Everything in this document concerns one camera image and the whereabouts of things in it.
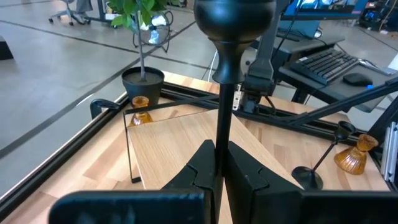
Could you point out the black equipment rack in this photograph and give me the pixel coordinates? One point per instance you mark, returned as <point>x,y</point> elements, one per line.
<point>371,14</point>

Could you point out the silver aluminium extrusion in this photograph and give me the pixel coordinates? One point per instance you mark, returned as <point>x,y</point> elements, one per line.
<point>390,152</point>

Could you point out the black computer mouse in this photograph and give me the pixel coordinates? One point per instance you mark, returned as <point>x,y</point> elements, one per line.
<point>357,80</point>

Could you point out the grey office chair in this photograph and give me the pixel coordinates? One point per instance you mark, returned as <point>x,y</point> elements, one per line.
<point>65,14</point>

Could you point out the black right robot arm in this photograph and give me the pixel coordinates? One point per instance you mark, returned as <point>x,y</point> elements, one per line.
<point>261,71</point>

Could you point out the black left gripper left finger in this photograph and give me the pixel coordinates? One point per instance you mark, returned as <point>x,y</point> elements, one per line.
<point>202,168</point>

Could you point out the amber glass candle holder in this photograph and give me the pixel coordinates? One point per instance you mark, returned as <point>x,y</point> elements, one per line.
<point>141,118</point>
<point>353,160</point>

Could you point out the black floor fan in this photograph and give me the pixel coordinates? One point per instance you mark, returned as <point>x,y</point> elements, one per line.
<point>155,34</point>

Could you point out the black table clamp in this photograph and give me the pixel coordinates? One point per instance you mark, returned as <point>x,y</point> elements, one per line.
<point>102,105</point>

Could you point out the dark grey desk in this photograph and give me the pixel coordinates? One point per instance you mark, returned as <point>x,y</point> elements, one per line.
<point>335,91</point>

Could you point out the black metal candlestick holder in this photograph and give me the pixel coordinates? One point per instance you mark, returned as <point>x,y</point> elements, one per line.
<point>231,18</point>
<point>308,179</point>

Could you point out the person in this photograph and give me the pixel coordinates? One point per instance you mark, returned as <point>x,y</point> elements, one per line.
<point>83,6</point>

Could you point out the black computer keyboard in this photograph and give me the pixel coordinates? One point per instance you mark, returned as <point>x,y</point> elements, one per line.
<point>323,65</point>

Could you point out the grey computer monitor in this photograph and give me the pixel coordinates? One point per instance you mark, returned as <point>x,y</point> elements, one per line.
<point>298,28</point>

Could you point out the artificial green plant black pot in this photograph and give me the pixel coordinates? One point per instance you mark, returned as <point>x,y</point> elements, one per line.
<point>143,85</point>

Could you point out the black box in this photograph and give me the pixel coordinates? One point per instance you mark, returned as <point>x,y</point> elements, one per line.
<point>4,48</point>

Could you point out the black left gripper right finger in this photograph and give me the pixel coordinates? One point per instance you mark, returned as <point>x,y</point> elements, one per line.
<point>248,186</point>

